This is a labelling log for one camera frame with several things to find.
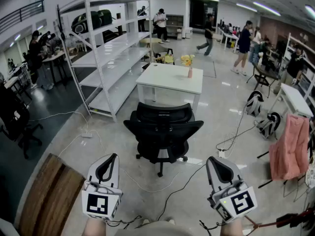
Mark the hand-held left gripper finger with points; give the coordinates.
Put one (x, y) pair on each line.
(115, 173)
(94, 167)

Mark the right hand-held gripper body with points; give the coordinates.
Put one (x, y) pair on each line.
(241, 201)

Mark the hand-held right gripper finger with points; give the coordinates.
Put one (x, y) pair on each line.
(212, 178)
(233, 172)

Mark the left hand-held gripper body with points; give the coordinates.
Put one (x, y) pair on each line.
(97, 203)

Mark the black office chair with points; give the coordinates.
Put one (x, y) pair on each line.
(162, 131)

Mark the person's right forearm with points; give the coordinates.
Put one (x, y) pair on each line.
(231, 228)

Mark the person's left forearm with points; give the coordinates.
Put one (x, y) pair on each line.
(94, 228)

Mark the small white power strip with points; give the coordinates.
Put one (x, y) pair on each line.
(221, 154)

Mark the black clothes rack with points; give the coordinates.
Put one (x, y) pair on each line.
(264, 154)

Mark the person's left shoe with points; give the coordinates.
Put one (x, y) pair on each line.
(145, 222)

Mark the person's shoe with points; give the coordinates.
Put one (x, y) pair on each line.
(145, 222)
(171, 220)

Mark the white black backpack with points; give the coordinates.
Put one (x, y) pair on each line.
(254, 104)
(269, 125)

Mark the person's right shoe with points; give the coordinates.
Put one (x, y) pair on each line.
(171, 220)

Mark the pink cloth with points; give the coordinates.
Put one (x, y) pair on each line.
(290, 149)

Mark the person's beige shirt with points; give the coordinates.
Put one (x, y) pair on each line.
(155, 230)

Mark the white narrow bench table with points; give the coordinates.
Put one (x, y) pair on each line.
(294, 98)

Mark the black folding table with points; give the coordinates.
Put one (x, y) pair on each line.
(264, 75)

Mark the pink vase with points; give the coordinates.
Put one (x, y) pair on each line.
(190, 73)

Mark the white square table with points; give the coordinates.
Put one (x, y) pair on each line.
(167, 79)

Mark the wooden work table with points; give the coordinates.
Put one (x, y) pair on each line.
(55, 58)

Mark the long white metal shelving rack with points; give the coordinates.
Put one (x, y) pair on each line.
(115, 48)

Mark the yellow flower bouquet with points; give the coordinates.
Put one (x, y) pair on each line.
(187, 60)

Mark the yellow cloth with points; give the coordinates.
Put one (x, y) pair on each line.
(168, 58)

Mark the white storage shelf unit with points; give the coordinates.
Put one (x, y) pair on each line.
(308, 65)

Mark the grey shell chair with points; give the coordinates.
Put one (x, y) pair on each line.
(160, 48)

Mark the long white desk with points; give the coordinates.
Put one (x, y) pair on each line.
(229, 36)

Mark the round wooden table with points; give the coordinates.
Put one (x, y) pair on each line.
(150, 41)

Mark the green black backpack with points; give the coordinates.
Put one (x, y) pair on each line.
(86, 22)
(105, 16)

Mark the white cubby cabinet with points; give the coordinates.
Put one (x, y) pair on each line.
(174, 23)

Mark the black mezzanine railing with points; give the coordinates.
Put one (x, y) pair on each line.
(19, 15)

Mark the black frame chair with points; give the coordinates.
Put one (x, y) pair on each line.
(170, 51)

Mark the black camera stand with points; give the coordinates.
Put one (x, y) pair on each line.
(60, 26)

